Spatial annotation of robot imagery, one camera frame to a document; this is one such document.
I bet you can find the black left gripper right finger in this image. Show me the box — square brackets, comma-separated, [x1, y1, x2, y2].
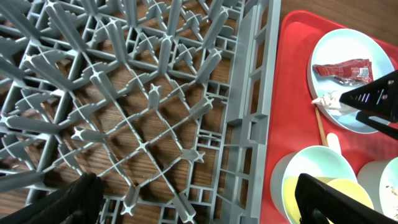
[295, 174, 397, 224]

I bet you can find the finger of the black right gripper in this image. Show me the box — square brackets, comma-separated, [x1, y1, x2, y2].
[356, 111, 398, 140]
[339, 70, 397, 123]

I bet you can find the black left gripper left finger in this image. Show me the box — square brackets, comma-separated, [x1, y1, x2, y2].
[1, 172, 103, 224]

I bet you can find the red sauce packet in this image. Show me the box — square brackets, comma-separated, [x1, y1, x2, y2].
[312, 58, 374, 85]

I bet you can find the yellow plastic cup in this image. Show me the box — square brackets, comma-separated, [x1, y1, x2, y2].
[283, 177, 374, 223]

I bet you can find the white napkin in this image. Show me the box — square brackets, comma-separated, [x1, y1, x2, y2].
[312, 91, 358, 116]

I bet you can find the green bowl with rice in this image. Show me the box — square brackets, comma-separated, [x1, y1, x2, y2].
[357, 158, 397, 221]

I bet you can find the grey plastic dishwasher rack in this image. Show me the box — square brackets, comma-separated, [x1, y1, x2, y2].
[1, 0, 281, 223]

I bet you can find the light blue bowl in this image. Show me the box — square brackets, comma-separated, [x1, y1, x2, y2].
[270, 146, 357, 223]

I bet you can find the white plastic fork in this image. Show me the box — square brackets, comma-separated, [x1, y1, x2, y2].
[326, 133, 341, 154]

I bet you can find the wooden chopstick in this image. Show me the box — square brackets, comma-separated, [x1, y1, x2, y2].
[314, 107, 328, 147]

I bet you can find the light blue plate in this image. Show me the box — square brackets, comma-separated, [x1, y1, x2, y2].
[307, 29, 394, 134]

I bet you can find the red plastic tray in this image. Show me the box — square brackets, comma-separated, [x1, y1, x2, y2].
[260, 10, 397, 223]

